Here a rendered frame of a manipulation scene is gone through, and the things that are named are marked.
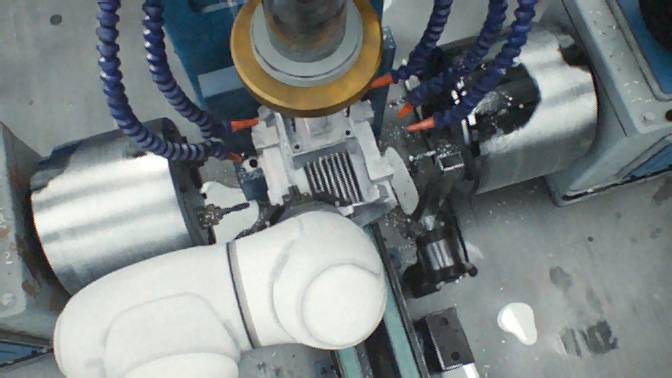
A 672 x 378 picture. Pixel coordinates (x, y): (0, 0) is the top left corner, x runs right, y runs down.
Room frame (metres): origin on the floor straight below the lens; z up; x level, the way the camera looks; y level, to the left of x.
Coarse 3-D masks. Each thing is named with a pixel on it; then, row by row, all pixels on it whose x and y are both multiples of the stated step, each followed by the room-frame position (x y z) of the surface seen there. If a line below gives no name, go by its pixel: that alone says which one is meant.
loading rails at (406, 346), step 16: (368, 224) 0.28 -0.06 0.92; (384, 240) 0.25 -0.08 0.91; (384, 256) 0.22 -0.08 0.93; (384, 272) 0.19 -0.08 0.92; (400, 288) 0.17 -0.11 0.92; (400, 304) 0.14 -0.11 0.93; (384, 320) 0.11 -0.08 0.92; (400, 320) 0.11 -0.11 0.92; (384, 336) 0.09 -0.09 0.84; (400, 336) 0.09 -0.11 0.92; (416, 336) 0.10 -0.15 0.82; (336, 352) 0.06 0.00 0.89; (352, 352) 0.06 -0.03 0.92; (400, 352) 0.06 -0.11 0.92; (416, 352) 0.06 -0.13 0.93; (320, 368) 0.04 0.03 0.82; (336, 368) 0.04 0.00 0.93; (352, 368) 0.04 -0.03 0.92; (400, 368) 0.04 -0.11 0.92; (416, 368) 0.04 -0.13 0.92
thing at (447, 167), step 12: (444, 156) 0.28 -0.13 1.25; (456, 156) 0.28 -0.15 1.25; (444, 168) 0.26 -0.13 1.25; (456, 168) 0.27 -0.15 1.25; (432, 180) 0.27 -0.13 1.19; (444, 180) 0.26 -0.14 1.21; (432, 192) 0.26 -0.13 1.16; (444, 192) 0.27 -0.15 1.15; (420, 204) 0.27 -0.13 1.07; (432, 204) 0.26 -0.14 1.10; (420, 216) 0.26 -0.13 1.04; (432, 216) 0.26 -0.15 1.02
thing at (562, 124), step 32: (544, 32) 0.52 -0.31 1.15; (448, 64) 0.46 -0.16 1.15; (480, 64) 0.46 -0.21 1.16; (544, 64) 0.46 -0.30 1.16; (576, 64) 0.47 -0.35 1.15; (448, 96) 0.43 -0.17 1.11; (512, 96) 0.41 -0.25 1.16; (544, 96) 0.41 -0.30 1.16; (576, 96) 0.41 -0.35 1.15; (448, 128) 0.40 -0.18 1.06; (480, 128) 0.36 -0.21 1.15; (512, 128) 0.37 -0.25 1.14; (544, 128) 0.37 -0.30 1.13; (576, 128) 0.38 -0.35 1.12; (416, 160) 0.35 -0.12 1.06; (480, 160) 0.33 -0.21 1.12; (512, 160) 0.33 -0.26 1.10; (544, 160) 0.34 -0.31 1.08; (480, 192) 0.30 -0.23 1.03
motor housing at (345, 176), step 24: (360, 144) 0.37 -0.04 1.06; (264, 168) 0.34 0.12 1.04; (288, 168) 0.33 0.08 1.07; (312, 168) 0.32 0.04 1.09; (336, 168) 0.32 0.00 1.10; (360, 168) 0.32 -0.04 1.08; (312, 192) 0.28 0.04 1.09; (336, 192) 0.28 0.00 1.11; (360, 192) 0.28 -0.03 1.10; (360, 216) 0.28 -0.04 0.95
